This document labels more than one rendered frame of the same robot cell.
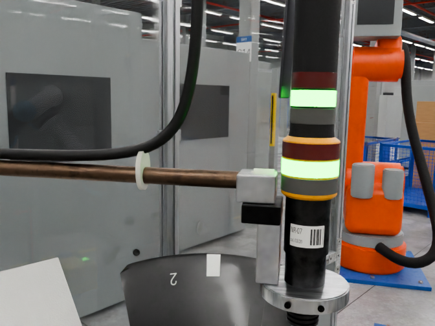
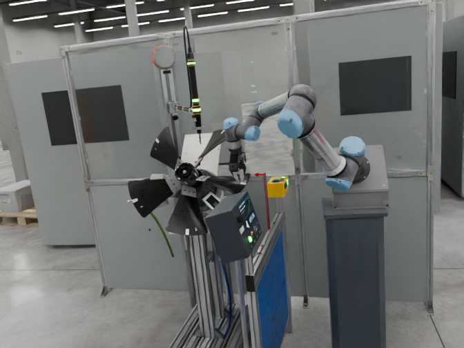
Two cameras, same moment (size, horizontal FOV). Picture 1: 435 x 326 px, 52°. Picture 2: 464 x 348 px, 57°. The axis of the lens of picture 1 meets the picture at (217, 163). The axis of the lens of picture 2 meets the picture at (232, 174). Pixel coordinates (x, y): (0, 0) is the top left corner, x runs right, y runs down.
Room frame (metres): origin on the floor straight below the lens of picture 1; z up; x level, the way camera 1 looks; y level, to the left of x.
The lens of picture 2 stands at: (-0.67, -2.23, 1.73)
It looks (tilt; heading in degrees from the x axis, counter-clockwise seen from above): 13 degrees down; 61
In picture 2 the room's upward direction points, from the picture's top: 6 degrees counter-clockwise
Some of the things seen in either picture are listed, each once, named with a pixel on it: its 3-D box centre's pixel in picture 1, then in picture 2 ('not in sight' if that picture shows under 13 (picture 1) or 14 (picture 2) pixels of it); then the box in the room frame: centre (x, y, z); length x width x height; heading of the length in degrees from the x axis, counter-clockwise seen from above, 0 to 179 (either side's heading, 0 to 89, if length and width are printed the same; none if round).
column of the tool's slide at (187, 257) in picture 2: not in sight; (181, 195); (0.47, 0.64, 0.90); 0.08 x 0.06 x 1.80; 170
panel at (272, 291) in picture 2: not in sight; (273, 305); (0.52, -0.40, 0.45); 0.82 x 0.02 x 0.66; 45
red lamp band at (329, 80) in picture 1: (314, 81); not in sight; (0.34, -0.07, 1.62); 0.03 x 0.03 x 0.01
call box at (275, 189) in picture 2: not in sight; (277, 187); (0.81, -0.12, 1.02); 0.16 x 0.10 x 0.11; 45
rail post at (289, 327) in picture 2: not in sight; (286, 278); (0.83, -0.10, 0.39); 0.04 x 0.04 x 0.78; 45
